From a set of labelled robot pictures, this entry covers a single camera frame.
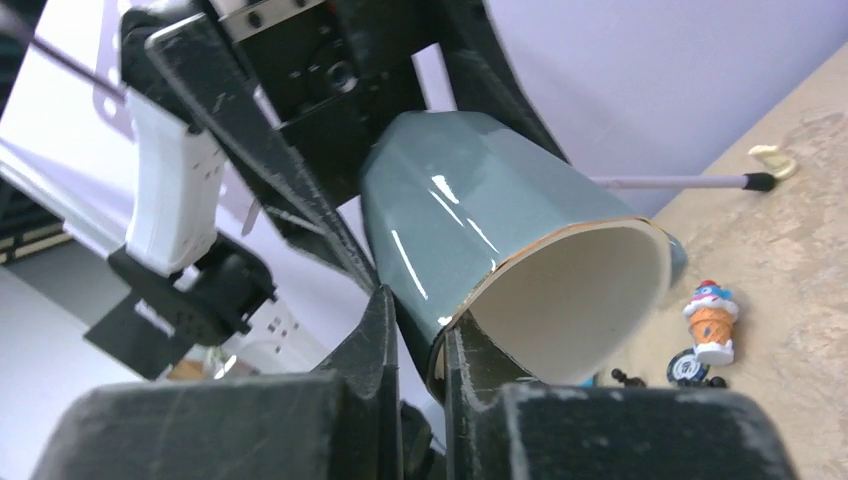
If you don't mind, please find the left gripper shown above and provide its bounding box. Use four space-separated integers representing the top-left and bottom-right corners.
119 1 560 291

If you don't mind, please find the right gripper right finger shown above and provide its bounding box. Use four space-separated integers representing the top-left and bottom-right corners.
444 315 797 479

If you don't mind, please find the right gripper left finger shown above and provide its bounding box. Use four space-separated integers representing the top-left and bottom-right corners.
34 286 401 479

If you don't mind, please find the grey-blue mug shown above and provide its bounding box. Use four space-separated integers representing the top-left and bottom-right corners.
360 111 687 398

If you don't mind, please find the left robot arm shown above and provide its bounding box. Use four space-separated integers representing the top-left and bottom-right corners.
1 1 561 346

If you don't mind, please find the ice cream cone toy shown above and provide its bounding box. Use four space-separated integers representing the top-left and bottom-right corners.
682 280 739 366

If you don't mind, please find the small cream scrap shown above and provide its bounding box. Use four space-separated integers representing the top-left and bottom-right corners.
748 145 798 182

